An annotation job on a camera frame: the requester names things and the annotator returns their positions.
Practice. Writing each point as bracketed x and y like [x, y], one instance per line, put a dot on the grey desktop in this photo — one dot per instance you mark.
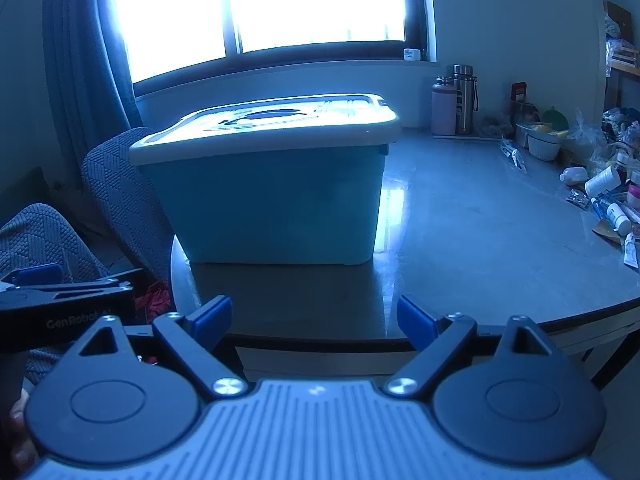
[475, 240]

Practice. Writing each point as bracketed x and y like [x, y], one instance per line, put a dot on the white storage box lid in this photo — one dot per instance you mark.
[300, 120]

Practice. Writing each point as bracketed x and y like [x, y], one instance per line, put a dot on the white squeeze tube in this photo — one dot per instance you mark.
[630, 251]

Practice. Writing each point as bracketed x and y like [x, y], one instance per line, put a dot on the wooden shelf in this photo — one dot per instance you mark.
[625, 60]

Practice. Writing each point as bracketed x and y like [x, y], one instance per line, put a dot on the person's left hand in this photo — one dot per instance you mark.
[22, 432]

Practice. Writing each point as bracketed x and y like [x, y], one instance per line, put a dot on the white cylindrical bottle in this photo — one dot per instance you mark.
[602, 181]

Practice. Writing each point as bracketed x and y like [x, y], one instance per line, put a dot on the small white bottle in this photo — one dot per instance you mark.
[574, 175]

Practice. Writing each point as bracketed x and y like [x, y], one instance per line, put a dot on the crumpled plastic bag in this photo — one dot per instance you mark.
[585, 132]

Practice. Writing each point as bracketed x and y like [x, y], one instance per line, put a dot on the red label package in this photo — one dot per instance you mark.
[519, 94]

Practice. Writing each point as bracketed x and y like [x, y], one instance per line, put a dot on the window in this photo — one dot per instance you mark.
[250, 0]

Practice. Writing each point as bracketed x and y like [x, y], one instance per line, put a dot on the green round lid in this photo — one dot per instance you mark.
[556, 117]

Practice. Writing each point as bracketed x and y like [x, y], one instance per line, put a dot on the silver foil wrapper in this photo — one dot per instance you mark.
[514, 155]

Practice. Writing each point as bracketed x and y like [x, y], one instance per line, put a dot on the blue curtain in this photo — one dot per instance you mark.
[75, 60]

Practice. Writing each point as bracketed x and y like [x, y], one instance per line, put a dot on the black table leg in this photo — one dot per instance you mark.
[617, 355]

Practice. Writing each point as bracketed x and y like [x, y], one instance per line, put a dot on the pink capped jar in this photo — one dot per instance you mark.
[634, 195]

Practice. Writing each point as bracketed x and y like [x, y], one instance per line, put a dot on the blue and white tube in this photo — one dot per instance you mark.
[612, 215]

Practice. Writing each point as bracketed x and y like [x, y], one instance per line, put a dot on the blue plastic storage box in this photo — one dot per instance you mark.
[270, 210]

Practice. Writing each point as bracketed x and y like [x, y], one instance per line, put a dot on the steel thermos flask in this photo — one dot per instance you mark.
[464, 100]

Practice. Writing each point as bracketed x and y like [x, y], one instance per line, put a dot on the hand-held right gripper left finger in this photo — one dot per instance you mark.
[210, 322]

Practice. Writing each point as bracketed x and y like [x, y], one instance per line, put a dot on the white food container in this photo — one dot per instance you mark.
[542, 142]

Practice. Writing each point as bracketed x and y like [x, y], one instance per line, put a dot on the grey fabric chair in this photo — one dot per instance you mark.
[40, 240]
[120, 185]

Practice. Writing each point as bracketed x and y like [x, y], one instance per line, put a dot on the dark sachet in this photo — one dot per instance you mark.
[579, 198]

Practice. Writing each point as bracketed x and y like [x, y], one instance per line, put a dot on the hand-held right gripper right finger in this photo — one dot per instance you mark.
[415, 322]

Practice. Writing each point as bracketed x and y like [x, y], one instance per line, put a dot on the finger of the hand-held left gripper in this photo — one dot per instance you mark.
[75, 282]

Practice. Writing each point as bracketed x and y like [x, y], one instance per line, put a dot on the small white sill device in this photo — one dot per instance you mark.
[412, 54]

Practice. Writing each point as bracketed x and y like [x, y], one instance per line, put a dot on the pink bottle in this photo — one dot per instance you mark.
[444, 107]

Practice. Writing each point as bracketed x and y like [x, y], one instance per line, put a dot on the red cloth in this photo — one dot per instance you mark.
[155, 296]

